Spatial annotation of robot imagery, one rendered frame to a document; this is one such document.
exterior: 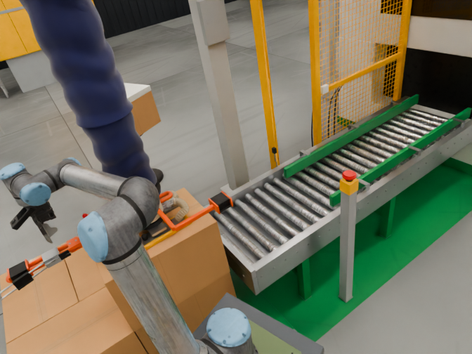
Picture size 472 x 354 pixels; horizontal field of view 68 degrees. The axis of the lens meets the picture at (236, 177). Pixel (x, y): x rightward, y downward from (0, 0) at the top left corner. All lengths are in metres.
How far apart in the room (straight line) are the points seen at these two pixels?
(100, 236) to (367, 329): 1.92
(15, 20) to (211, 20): 6.44
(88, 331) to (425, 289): 2.10
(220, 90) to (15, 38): 6.41
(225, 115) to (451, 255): 2.01
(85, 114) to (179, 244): 0.75
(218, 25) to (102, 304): 2.01
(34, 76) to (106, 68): 7.58
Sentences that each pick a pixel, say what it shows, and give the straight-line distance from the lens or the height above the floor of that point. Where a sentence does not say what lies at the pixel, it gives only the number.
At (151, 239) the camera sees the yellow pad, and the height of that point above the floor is 0.97.
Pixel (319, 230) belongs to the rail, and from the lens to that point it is 2.21.
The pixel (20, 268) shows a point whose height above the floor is 1.10.
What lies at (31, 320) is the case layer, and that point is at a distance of 2.42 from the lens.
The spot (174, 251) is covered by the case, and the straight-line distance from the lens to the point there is 1.78.
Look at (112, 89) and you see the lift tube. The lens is 1.46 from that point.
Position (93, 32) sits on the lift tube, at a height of 1.92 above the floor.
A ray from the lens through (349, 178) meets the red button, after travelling 1.84.
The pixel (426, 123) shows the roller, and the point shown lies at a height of 0.53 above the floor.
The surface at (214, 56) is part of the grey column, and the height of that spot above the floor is 1.37.
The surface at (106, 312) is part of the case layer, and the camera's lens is 2.19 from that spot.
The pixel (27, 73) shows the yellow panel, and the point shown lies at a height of 0.36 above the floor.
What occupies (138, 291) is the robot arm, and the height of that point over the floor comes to 1.40.
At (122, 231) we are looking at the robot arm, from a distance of 0.94.
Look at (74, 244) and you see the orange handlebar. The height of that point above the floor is 1.09.
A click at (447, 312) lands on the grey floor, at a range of 2.67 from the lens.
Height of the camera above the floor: 2.14
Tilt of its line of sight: 35 degrees down
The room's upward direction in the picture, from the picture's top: 11 degrees counter-clockwise
